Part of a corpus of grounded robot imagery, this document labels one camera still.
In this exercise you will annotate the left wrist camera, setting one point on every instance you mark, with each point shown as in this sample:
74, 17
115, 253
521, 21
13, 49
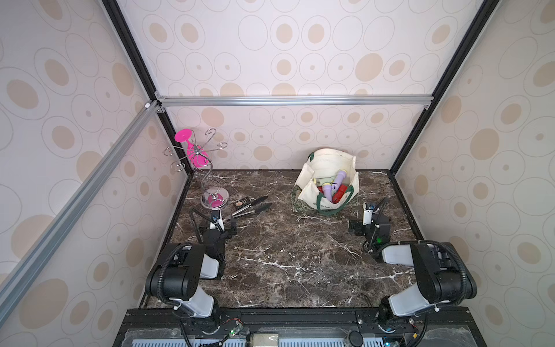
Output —
216, 221

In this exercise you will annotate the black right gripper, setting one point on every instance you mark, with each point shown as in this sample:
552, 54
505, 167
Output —
381, 221

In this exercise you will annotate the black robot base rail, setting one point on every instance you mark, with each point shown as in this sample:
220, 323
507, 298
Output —
367, 326

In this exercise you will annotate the aluminium frame rail left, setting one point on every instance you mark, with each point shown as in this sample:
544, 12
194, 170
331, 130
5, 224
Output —
36, 259

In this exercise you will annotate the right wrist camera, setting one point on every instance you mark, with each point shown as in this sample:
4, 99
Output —
368, 213

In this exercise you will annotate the purple flashlight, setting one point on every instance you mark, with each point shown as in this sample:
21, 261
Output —
327, 191

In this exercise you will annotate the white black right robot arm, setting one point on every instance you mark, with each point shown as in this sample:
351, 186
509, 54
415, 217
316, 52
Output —
442, 277

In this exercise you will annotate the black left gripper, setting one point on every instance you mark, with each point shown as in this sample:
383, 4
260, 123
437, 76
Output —
233, 230

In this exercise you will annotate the aluminium frame rail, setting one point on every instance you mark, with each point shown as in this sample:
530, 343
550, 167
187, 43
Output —
36, 259
291, 100

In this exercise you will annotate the purple flashlight horizontal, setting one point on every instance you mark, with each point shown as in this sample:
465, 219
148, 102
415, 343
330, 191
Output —
340, 177

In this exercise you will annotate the red flashlight with logo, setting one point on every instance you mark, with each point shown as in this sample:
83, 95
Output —
338, 195

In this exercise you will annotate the cream green tote bag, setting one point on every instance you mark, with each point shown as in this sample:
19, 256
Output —
325, 162

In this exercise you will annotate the green flashlight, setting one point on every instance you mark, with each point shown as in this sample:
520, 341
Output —
324, 180

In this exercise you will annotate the aluminium frame rail back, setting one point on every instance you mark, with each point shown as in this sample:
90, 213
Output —
291, 100

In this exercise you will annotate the black metal tongs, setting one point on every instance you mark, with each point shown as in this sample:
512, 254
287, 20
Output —
255, 207

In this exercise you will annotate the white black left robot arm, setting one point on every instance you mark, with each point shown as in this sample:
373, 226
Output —
175, 276

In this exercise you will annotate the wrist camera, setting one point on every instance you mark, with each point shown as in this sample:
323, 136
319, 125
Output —
368, 213
216, 221

